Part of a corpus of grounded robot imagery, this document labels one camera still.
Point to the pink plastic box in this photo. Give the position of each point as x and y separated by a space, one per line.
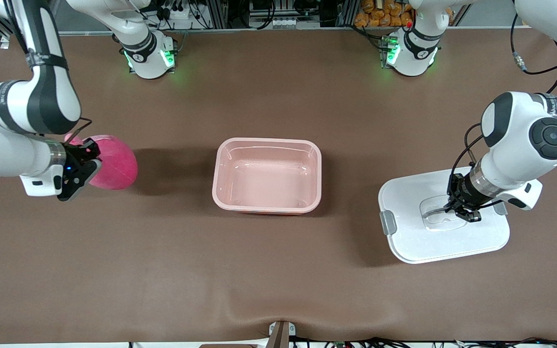
266 176

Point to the pink plush toy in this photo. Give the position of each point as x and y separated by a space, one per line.
114 164

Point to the aluminium table rail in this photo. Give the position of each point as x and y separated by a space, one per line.
259 30

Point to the pile of orange packets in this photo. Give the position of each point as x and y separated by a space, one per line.
377 17

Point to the white box lid grey latches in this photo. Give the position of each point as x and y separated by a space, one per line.
428 237

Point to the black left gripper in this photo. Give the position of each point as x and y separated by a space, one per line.
461 194

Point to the metal table edge bracket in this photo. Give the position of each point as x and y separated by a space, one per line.
281 333

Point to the white terminal block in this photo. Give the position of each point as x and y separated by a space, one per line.
285 22

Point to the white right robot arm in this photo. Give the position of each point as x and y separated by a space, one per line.
27 101

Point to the white power strip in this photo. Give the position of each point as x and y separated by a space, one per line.
177 12

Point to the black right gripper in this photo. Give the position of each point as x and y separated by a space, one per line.
77 157

